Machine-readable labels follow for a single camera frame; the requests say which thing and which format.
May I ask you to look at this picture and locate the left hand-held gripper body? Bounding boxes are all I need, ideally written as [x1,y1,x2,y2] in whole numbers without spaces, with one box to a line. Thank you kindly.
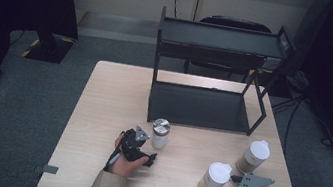
[117,122,154,166]

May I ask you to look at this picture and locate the white-lidded jar with yellow contents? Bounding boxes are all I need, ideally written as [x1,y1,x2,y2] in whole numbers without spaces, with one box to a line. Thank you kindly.
[196,159,234,187]

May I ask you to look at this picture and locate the glass jar with silver lid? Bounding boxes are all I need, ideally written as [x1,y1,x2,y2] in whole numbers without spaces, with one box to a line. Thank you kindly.
[149,117,172,151]

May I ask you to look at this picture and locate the white-lidded jar with brown contents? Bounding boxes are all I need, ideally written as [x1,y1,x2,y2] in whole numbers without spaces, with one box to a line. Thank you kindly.
[234,136,273,178]

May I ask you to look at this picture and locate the black two-tier metal rack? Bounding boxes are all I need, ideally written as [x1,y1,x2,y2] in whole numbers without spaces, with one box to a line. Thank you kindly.
[143,5,302,144]

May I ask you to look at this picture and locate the person's left hand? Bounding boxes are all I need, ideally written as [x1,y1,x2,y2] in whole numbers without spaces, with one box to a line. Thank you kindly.
[109,131,153,182]

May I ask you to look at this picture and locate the black stand base yellow tape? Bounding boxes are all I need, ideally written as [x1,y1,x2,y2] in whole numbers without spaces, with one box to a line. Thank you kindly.
[20,28,77,67]

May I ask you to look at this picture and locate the black chair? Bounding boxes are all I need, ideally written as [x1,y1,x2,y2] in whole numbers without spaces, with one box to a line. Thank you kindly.
[182,10,275,88]

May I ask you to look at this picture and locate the left gripper cable grey plug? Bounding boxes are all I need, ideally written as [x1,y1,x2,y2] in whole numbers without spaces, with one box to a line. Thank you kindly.
[102,128,127,175]

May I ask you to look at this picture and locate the black floor cables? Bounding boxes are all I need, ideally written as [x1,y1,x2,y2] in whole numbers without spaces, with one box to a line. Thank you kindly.
[263,88,333,165]

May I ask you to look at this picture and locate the grey table bracket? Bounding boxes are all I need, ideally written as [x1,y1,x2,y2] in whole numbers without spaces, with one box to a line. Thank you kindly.
[33,162,60,177]

